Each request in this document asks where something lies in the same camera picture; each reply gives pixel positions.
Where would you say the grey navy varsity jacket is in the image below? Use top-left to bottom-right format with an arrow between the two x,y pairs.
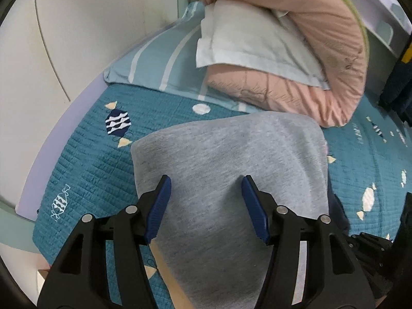
131,112 -> 350,308

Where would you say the folded dark clothes pile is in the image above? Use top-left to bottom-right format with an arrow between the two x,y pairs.
149,240 -> 194,309

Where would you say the teal candy-print bed sheet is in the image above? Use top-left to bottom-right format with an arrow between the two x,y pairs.
33,84 -> 411,262

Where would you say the yellow navy puffer jacket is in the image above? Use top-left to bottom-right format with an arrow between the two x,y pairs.
379,37 -> 412,126

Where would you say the white pillow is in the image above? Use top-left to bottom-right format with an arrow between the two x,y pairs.
196,0 -> 330,90

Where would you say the blue striped pillow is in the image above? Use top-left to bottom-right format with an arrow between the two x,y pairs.
103,2 -> 261,113

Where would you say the pink quilt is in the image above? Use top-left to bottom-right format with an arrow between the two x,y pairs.
196,0 -> 370,128

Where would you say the green quilt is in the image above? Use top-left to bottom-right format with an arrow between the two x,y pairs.
342,0 -> 370,59

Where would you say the mint green bunk bed frame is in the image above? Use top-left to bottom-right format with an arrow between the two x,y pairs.
0,201 -> 39,253

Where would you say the purple wall shelf unit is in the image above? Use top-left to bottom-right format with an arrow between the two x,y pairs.
351,0 -> 411,57

